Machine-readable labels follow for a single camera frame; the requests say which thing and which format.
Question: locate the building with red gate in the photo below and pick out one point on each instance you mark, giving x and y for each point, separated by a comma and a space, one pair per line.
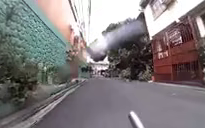
176, 65

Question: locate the green bushes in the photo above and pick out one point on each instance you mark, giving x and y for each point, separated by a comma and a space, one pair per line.
18, 81

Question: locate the grey asphalt road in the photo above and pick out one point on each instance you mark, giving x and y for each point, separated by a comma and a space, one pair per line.
106, 101

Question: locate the pale distant building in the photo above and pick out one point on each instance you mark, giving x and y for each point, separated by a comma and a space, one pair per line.
98, 68

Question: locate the robot's own part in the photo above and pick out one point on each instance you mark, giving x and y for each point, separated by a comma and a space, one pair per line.
135, 120

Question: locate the dark green trees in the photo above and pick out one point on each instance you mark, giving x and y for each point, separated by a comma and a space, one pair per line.
131, 58

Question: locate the green and orange building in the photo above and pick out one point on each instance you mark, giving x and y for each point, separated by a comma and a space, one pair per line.
35, 35

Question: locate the grey concrete pavement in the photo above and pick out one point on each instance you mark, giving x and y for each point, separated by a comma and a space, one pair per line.
31, 114

